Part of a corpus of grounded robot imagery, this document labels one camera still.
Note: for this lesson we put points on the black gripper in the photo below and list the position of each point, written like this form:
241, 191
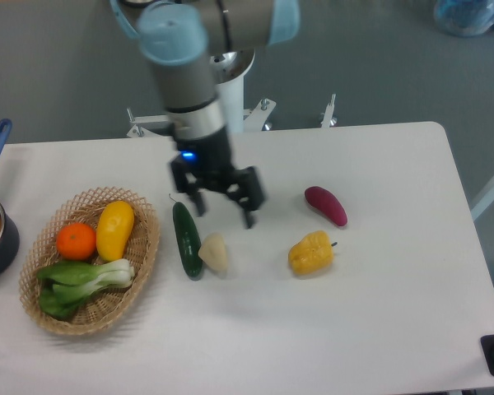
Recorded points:
206, 162

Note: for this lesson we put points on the yellow mango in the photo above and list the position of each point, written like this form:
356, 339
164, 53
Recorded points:
113, 230

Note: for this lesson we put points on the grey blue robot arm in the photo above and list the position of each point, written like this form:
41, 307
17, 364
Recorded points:
178, 39

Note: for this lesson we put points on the woven wicker basket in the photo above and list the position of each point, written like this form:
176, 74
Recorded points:
106, 307

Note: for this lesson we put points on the dark green cucumber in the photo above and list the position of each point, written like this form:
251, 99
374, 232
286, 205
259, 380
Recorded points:
188, 240

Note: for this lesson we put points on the cream garlic bulb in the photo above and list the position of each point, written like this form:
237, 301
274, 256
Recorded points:
213, 252

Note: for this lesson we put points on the purple sweet potato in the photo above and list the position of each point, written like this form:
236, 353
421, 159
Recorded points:
326, 203

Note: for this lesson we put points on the yellow bell pepper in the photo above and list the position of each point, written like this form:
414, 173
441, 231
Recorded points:
314, 252

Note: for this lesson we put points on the orange tangerine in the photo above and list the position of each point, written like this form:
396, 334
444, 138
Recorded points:
76, 241

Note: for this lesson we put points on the green bok choy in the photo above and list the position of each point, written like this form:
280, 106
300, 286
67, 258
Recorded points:
67, 285

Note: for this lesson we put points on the blue plastic bag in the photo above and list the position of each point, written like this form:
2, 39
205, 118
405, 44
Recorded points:
464, 18

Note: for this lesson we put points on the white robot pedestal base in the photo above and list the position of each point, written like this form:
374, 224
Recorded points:
230, 70

